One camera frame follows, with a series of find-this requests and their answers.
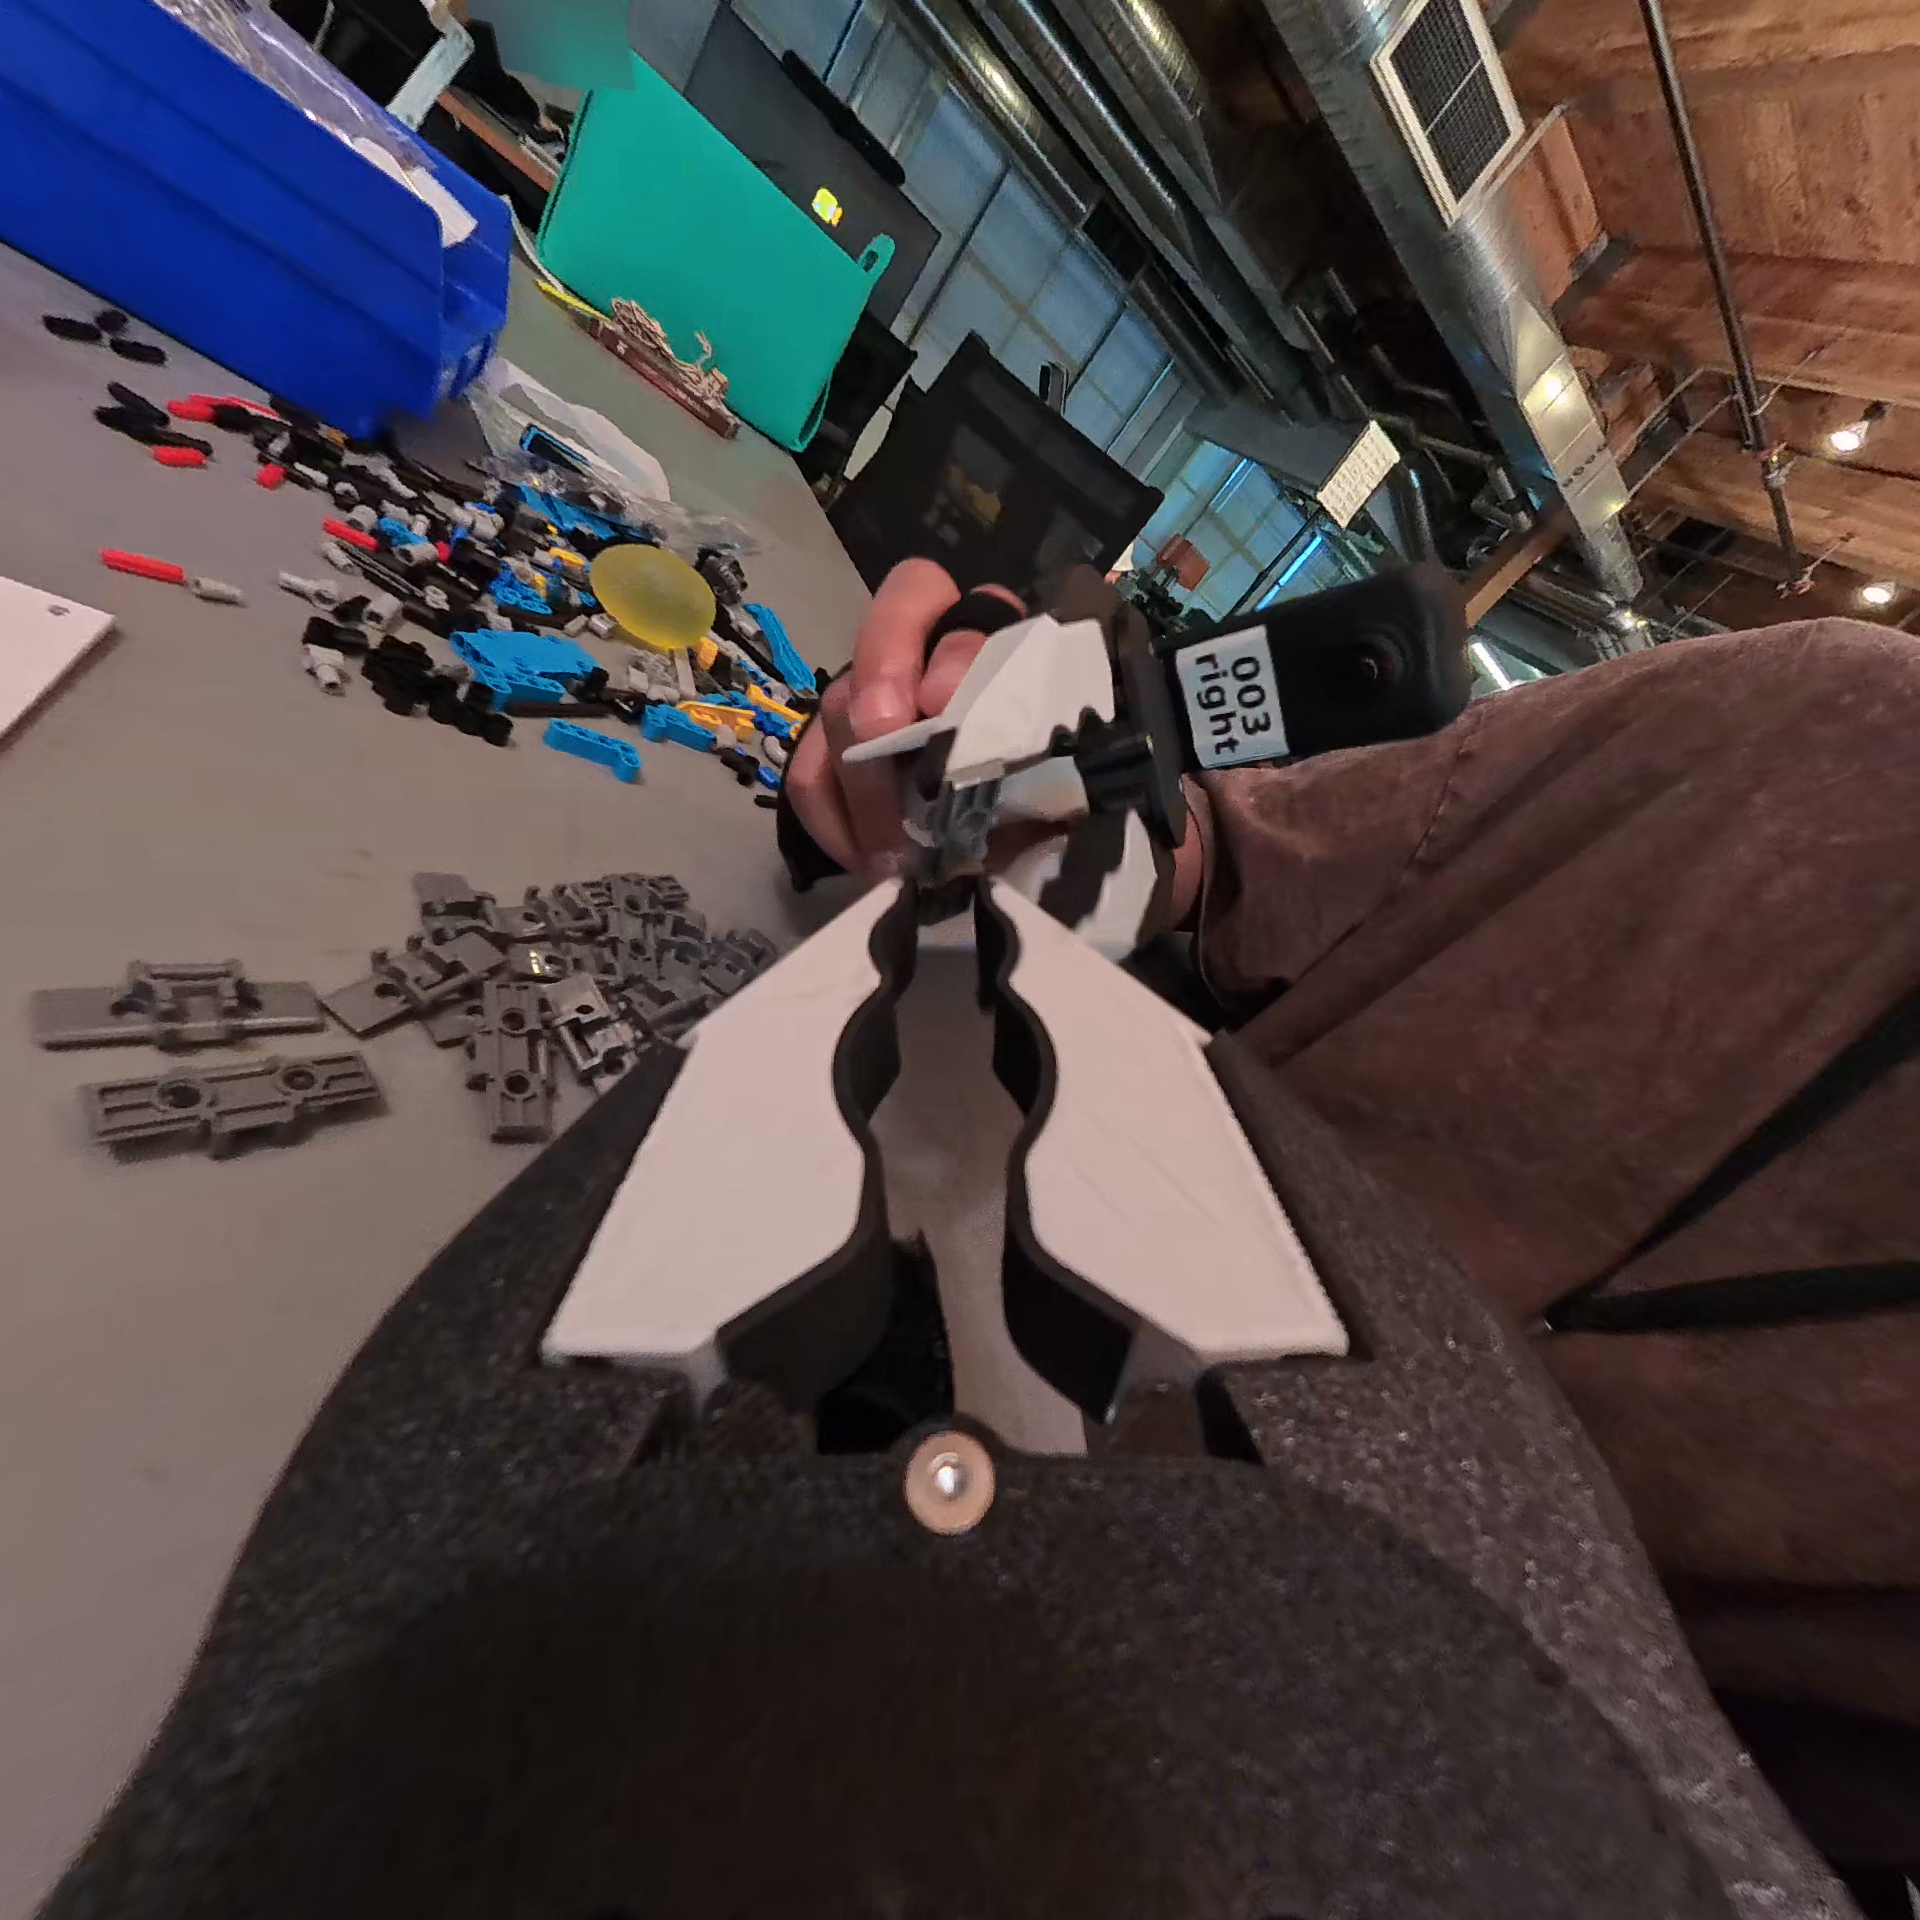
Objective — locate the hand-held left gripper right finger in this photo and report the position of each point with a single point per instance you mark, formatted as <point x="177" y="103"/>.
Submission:
<point x="1171" y="1201"/>

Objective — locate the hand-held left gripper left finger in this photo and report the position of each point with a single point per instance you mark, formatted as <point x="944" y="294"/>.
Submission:
<point x="720" y="1201"/>

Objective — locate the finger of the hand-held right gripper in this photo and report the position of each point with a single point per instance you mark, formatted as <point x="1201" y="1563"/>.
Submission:
<point x="1049" y="792"/>
<point x="1036" y="690"/>

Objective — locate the single grey track link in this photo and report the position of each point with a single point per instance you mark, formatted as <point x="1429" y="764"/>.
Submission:
<point x="944" y="897"/>
<point x="953" y="819"/>

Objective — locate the pile of grey track links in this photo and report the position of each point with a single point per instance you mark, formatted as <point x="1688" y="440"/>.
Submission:
<point x="571" y="975"/>

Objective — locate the grey desk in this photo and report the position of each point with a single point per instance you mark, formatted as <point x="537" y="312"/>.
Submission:
<point x="225" y="1350"/>

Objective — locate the white hanging sign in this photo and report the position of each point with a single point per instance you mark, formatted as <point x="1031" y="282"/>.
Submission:
<point x="1359" y="474"/>

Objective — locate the black monitor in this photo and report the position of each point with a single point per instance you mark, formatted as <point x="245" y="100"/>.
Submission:
<point x="991" y="464"/>

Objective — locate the small blue building beam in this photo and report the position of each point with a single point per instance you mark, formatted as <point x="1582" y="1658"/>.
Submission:
<point x="683" y="728"/>
<point x="592" y="750"/>

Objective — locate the yellow plastic dome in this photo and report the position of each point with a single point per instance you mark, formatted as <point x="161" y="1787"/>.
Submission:
<point x="652" y="594"/>

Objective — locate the brown wooden model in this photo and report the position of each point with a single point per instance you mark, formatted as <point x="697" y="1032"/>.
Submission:
<point x="661" y="359"/>

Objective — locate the blue building block assembly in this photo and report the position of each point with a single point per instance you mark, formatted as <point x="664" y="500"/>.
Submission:
<point x="525" y="665"/>

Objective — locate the clear plastic bag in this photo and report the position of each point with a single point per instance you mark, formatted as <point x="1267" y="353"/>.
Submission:
<point x="571" y="435"/>

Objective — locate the black ceiling pipe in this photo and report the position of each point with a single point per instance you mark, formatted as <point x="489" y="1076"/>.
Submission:
<point x="1725" y="299"/>

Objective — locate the pile of black building parts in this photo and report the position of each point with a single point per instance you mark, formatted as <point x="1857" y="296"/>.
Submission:
<point x="435" y="690"/>

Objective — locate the pile of mixed building parts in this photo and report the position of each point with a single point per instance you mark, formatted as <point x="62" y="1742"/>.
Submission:
<point x="451" y="524"/>

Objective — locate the grey building connector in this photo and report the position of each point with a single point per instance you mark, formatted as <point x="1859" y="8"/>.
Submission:
<point x="326" y="668"/>

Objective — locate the grey building pin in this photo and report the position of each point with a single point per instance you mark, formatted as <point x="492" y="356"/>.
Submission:
<point x="216" y="588"/>

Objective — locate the blue sticker sheet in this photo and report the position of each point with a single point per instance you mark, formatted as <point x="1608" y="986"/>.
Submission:
<point x="38" y="644"/>

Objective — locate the blue plastic bin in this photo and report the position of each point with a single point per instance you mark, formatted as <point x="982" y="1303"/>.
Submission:
<point x="225" y="195"/>

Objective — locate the silver ventilation duct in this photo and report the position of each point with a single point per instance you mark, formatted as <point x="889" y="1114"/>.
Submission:
<point x="1501" y="299"/>

